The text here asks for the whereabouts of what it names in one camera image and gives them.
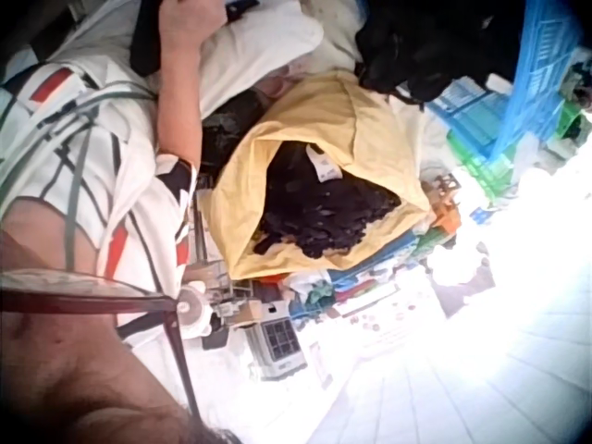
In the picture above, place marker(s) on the person's right hand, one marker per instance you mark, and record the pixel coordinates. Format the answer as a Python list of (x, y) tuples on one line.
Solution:
[(187, 11)]

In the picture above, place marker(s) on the black garment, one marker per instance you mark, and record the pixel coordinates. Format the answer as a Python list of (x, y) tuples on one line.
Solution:
[(144, 44)]

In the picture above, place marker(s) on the dark blue small object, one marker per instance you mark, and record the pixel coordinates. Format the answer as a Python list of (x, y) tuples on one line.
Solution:
[(241, 7)]

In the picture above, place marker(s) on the white cloth bundle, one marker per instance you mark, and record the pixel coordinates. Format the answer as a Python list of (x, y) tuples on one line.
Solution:
[(259, 44)]

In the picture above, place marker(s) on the dark plastic bag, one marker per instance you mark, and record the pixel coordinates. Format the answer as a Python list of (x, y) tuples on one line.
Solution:
[(233, 125)]

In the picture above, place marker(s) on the yellow cloth sack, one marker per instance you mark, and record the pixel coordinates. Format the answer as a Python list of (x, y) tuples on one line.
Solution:
[(324, 115)]

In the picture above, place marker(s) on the white paper tag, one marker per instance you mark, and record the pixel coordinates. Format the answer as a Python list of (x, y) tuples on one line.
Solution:
[(326, 167)]

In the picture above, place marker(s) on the heap of black clothes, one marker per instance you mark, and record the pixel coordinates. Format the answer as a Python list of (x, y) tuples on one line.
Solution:
[(425, 41)]

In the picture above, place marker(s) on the heap of colourful clutter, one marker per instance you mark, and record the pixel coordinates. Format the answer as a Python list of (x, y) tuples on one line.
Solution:
[(370, 277)]

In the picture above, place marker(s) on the green plastic crate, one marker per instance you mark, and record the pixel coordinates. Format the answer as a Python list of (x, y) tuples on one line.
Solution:
[(490, 168)]

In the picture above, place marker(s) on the white device with dark grid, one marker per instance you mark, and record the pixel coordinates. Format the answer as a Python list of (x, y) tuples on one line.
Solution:
[(277, 344)]

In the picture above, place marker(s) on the blue plastic crate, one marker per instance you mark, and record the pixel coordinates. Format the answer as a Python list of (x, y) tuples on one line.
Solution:
[(532, 78)]

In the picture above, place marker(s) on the white printed paper sheet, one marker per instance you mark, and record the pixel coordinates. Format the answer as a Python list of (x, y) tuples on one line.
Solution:
[(388, 316)]

